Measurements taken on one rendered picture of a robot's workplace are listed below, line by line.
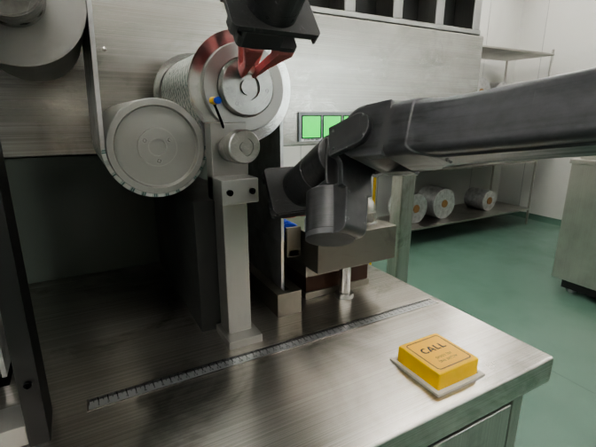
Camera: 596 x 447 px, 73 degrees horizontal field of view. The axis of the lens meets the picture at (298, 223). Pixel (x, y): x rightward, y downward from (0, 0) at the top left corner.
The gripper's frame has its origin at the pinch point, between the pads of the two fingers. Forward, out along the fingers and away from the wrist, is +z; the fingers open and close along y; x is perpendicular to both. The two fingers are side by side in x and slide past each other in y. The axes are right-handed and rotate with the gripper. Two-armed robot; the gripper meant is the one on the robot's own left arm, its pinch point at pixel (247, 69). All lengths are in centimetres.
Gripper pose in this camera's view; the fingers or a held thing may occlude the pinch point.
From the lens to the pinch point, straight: 54.2
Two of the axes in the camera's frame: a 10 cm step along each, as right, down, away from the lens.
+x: -2.7, -9.1, 3.1
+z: -3.8, 4.0, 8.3
